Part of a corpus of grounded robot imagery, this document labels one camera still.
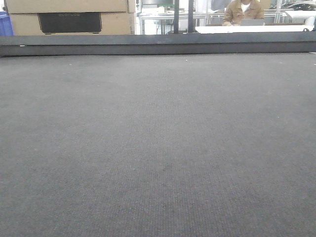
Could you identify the black vertical post right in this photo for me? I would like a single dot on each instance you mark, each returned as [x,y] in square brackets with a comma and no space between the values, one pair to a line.
[191,23]

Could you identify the white background table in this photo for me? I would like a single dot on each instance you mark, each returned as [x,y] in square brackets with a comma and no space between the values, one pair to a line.
[248,29]

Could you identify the grey laptop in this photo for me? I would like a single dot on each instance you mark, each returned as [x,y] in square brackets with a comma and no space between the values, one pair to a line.
[252,22]

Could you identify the metal frame background desk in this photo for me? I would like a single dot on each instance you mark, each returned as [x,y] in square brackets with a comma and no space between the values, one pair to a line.
[162,23]

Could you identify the person in tan jacket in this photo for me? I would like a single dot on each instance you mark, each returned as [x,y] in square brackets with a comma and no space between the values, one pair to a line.
[237,10]

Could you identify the grey table edge rail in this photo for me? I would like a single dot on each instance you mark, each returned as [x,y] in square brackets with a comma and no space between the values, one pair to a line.
[177,44]

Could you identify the black vertical post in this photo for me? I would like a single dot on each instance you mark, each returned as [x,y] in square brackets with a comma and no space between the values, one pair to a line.
[176,17]
[191,23]

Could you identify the lower cardboard box black window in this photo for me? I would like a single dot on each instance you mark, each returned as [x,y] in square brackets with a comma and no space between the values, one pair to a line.
[73,23]

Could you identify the blue crate far left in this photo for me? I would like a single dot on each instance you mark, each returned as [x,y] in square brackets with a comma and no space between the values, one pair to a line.
[6,28]

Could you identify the upper cardboard box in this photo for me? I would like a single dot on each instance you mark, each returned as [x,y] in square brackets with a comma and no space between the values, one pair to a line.
[50,6]

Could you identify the black vertical post left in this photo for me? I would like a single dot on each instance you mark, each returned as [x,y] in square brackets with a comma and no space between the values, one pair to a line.
[176,17]

